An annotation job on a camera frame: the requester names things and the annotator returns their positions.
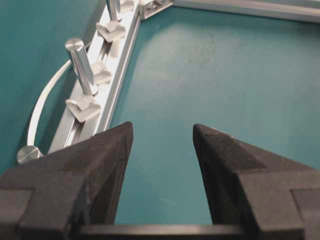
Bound left metal peg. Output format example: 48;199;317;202
16;145;43;165

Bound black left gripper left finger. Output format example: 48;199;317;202
0;121;134;240

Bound right metal peg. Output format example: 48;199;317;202
105;0;122;22

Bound metal peg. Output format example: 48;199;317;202
65;37;98;96
16;145;43;165
105;0;122;22

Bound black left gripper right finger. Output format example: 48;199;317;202
192;124;320;240

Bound white cable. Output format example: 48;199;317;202
26;59;72;147

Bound square aluminium extrusion frame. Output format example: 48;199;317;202
49;0;320;153

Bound middle metal peg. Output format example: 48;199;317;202
65;37;98;96

